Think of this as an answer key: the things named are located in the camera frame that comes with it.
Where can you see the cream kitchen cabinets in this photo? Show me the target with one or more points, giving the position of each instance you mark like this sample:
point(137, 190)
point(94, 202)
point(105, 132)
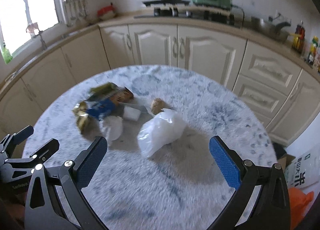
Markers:
point(279, 87)

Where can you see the white crumpled plastic bag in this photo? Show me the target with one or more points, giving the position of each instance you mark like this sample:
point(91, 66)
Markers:
point(164, 128)

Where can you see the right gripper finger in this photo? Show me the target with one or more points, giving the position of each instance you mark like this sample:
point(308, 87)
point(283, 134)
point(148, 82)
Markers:
point(46, 151)
point(22, 132)

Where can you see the dark green blue snack bag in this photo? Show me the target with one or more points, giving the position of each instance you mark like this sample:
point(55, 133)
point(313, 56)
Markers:
point(104, 99)

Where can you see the green dish soap bottle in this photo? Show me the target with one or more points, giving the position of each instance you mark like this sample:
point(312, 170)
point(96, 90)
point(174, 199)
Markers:
point(6, 54)

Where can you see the white tissue pack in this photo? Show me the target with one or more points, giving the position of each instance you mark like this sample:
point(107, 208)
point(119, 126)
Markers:
point(131, 113)

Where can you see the hanging utensil rack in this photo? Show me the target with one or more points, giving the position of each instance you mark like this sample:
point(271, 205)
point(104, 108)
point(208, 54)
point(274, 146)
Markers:
point(76, 12)

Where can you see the white rice sack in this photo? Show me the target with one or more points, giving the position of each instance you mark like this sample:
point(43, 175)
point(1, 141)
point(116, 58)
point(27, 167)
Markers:
point(303, 171)

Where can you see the gold crumpled wrapper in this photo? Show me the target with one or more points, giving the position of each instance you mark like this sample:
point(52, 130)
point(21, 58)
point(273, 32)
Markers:
point(82, 118)

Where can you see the orange plastic bag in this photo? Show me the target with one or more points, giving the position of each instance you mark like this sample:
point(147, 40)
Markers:
point(298, 204)

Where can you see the brown walnut shell scrap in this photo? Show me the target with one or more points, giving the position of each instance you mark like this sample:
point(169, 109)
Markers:
point(157, 106)

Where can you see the condiment bottles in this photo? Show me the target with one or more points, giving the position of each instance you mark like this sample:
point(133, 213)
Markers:
point(309, 51)

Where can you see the red white bowl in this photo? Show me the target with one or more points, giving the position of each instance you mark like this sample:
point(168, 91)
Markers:
point(107, 12)

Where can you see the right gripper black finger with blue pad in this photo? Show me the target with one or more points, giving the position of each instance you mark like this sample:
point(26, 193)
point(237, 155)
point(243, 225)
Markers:
point(261, 197)
point(54, 198)

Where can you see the cardboard box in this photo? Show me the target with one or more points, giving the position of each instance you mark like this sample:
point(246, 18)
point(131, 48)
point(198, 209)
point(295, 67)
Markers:
point(285, 160)

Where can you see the small white crumpled bag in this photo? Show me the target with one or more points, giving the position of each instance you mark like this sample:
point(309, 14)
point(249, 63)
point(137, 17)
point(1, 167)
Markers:
point(111, 127)

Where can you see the sink faucet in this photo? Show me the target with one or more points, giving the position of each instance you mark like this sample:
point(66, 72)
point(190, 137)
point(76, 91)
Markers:
point(34, 30)

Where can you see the steel kettle pot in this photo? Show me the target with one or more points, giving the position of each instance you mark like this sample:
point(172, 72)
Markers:
point(269, 29)

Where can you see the gas stove with wok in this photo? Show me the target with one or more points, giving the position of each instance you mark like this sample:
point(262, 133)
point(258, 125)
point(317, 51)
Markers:
point(184, 9)

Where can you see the window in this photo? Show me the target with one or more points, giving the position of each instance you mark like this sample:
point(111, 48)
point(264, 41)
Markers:
point(16, 15)

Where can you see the white blue patterned tablecloth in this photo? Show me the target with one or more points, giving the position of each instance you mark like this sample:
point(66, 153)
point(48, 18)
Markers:
point(180, 186)

